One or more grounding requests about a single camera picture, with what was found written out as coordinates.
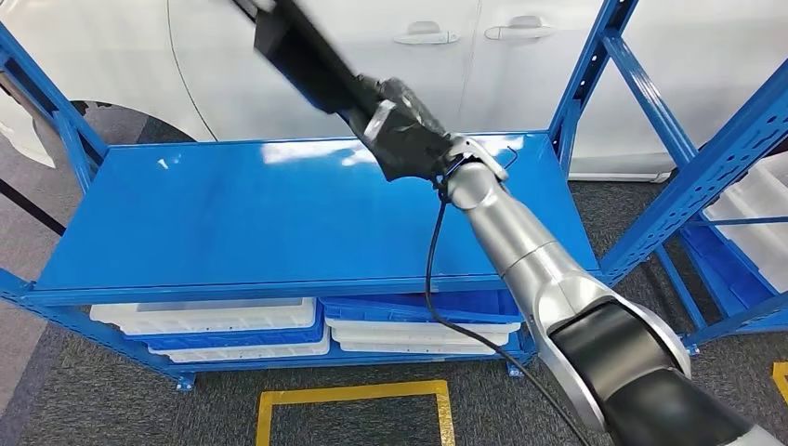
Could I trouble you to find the yellow floor tape square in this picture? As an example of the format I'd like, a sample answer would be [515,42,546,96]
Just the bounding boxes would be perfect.
[772,361,788,408]
[255,379,457,446]

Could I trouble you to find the blue metal shelf rack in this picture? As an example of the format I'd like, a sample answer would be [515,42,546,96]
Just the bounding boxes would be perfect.
[655,153,788,359]
[0,0,788,393]

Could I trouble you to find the white car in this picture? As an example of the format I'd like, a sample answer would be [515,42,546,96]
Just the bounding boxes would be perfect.
[0,0,788,183]

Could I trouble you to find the black plastic plate frame part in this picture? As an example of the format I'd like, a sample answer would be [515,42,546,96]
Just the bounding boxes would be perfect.
[230,0,386,118]

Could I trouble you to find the black floor strip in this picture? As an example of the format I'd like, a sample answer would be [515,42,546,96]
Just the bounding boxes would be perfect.
[0,177,68,240]

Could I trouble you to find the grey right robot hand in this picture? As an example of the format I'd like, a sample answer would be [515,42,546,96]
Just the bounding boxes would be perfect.
[347,76,457,183]

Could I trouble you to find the blue plastic tray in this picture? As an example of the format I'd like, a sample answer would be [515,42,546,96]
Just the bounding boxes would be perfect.
[125,304,327,352]
[320,289,524,325]

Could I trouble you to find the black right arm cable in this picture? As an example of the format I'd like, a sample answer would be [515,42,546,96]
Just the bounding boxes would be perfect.
[423,183,596,446]

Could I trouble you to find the white car door handle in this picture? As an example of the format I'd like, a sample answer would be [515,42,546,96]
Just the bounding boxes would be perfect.
[484,15,556,42]
[393,20,462,46]

